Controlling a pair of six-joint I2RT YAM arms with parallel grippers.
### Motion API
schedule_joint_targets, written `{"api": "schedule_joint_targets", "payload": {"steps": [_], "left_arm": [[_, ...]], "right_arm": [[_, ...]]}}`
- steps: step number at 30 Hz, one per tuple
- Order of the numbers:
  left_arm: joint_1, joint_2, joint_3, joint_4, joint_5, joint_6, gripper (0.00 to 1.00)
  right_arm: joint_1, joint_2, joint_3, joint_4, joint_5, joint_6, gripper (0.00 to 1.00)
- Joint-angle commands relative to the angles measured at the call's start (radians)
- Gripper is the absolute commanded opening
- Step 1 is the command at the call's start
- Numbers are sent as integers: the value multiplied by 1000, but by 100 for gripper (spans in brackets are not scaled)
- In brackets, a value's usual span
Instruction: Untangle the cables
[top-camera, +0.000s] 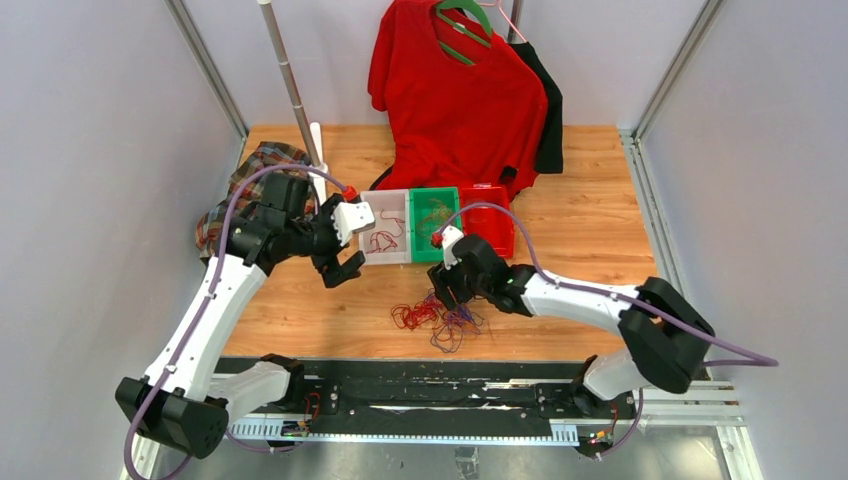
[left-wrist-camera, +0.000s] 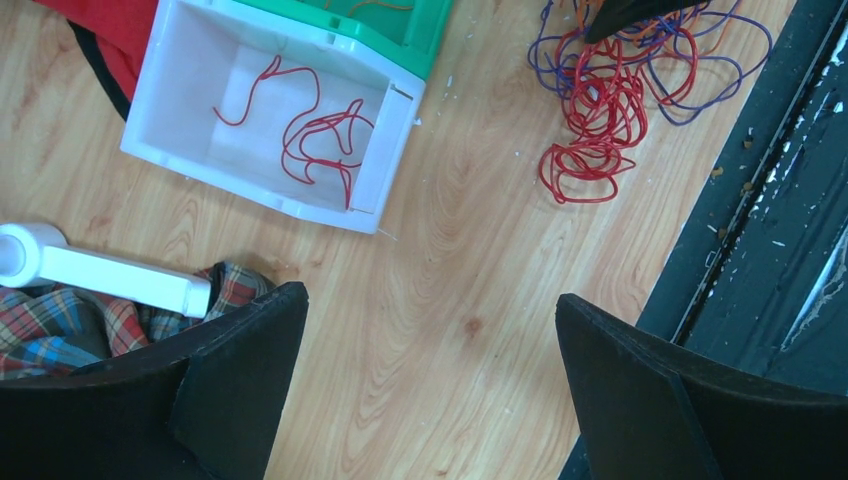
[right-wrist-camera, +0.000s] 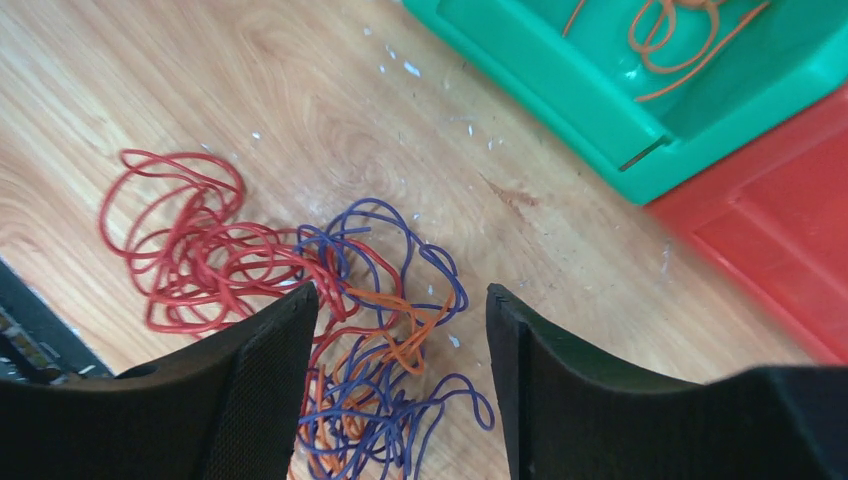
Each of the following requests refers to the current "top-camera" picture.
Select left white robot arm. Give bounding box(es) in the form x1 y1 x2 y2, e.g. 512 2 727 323
115 171 376 459

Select red t-shirt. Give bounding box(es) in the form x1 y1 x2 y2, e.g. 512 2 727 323
367 1 548 196

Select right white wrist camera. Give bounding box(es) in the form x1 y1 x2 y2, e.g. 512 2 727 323
441 225 465 270

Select red wire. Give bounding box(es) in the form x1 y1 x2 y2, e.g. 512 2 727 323
365 209 407 256

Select green clothes hanger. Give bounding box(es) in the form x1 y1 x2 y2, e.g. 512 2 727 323
431 1 494 67

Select metal rack pole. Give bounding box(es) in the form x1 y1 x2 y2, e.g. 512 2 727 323
257 0 326 170

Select pink clothes hanger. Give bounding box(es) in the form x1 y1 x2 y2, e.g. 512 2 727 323
477 0 528 44

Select coloured wire bundle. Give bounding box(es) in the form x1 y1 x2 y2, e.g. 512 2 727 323
389 291 486 355

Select red plastic bin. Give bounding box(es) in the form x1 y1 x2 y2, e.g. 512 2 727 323
459 184 515 259

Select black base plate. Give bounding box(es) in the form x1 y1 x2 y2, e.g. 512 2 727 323
241 357 619 440

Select green plastic bin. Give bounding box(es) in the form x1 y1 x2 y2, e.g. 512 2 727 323
408 187 460 263

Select plaid flannel shirt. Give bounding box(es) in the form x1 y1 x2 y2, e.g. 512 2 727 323
194 140 319 261

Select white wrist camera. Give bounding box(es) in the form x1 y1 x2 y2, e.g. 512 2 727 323
331 201 376 247
441 225 465 270

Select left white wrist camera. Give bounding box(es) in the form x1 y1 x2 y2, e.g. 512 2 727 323
331 201 376 247

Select black t-shirt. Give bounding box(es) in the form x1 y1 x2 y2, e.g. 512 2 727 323
510 42 564 174

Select white plastic bin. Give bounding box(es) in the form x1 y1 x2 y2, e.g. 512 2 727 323
359 189 412 266

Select orange wires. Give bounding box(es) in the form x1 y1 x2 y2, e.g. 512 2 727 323
415 195 458 241

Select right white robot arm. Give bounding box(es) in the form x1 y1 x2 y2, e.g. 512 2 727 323
427 234 714 417

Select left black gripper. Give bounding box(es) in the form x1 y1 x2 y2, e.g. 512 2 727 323
286 194 366 286

